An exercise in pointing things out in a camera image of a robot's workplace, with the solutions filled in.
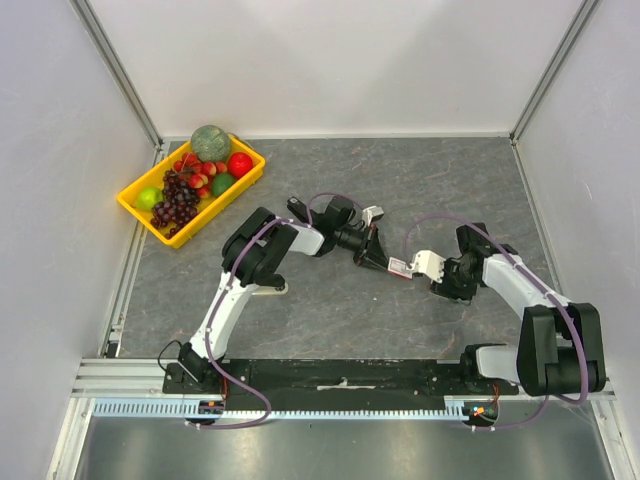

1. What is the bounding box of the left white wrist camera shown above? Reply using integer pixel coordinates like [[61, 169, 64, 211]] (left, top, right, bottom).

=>
[[361, 206, 384, 227]]

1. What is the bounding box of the red apple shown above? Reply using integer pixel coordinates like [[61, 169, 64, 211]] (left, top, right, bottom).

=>
[[227, 152, 254, 179]]

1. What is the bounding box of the slotted cable duct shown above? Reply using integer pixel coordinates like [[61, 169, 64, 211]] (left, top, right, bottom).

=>
[[92, 398, 496, 421]]

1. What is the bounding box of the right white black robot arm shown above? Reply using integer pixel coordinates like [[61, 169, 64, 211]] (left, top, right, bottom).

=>
[[430, 223, 606, 400]]

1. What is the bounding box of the white black stapler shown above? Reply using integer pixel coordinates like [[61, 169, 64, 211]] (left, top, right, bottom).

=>
[[252, 282, 289, 296]]

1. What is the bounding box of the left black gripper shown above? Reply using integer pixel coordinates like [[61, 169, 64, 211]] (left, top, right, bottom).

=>
[[334, 224, 392, 275]]

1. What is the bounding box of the purple grape bunch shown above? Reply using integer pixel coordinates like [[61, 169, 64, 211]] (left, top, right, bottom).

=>
[[150, 170, 200, 239]]

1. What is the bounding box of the red peach cluster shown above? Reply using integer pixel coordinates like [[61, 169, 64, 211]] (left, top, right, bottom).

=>
[[172, 152, 229, 199]]

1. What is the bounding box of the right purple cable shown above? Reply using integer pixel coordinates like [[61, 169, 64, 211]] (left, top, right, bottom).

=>
[[402, 213, 594, 432]]

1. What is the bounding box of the light green lime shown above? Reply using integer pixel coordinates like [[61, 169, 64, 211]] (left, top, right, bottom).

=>
[[134, 186, 164, 211]]

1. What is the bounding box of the red white staple box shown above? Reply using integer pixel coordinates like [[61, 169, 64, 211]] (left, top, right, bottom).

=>
[[387, 257, 413, 279]]

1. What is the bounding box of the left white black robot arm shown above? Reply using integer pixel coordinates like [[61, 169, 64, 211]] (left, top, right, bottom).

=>
[[163, 195, 389, 394]]

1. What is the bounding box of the yellow plastic tray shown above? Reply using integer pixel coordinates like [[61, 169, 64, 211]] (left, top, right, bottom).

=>
[[117, 138, 266, 249]]

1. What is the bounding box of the dark green lime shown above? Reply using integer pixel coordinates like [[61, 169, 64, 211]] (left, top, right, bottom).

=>
[[211, 172, 236, 198]]

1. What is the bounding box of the green melon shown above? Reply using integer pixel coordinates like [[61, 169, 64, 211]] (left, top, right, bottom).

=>
[[190, 125, 231, 162]]

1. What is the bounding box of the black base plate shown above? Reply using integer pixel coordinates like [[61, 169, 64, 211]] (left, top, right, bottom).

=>
[[162, 357, 521, 412]]

